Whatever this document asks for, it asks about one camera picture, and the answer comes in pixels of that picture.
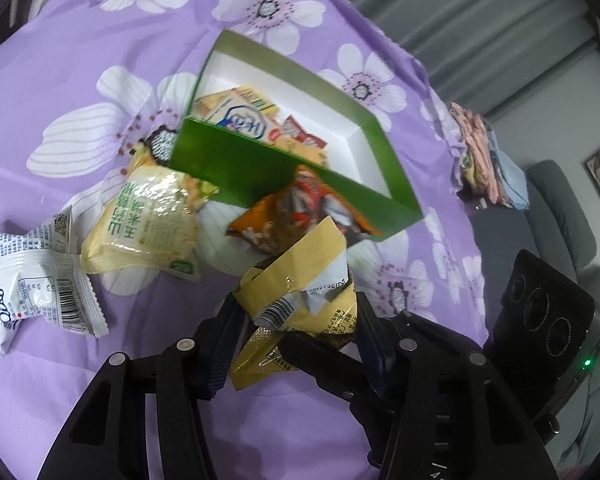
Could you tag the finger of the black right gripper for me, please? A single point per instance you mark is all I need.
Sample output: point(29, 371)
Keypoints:
point(356, 381)

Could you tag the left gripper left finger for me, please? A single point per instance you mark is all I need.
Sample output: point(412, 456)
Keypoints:
point(217, 340)

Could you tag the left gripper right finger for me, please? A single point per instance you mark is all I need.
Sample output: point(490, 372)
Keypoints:
point(374, 346)

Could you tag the yellow snack wrapper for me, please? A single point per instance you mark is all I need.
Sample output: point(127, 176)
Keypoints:
point(308, 289)

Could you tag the orange panda snack bag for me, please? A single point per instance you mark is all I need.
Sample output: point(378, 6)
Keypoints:
point(279, 220)

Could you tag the red snack packet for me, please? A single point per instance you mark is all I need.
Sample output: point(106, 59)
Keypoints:
point(292, 128)

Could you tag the small yellow snack packet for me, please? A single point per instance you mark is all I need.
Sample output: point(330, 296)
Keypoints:
point(202, 107)

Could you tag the orange yellow cracker packet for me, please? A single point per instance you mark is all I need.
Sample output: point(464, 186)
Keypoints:
point(306, 151)

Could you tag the white blue biscuit packet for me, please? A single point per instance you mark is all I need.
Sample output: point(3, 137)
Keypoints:
point(238, 116)

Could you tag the pale yellow corn snack bag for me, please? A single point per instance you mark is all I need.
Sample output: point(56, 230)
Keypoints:
point(151, 223)

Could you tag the green cardboard box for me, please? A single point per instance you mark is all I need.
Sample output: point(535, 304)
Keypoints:
point(362, 165)

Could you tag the white barcode snack packet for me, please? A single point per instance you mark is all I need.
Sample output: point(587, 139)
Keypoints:
point(41, 277)

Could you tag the folded pink clothes pile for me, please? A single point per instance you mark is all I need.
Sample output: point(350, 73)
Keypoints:
point(488, 171)

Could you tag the grey sofa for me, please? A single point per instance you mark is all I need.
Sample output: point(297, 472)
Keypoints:
point(554, 228)

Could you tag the grey curtain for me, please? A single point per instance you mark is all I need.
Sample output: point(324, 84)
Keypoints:
point(487, 54)

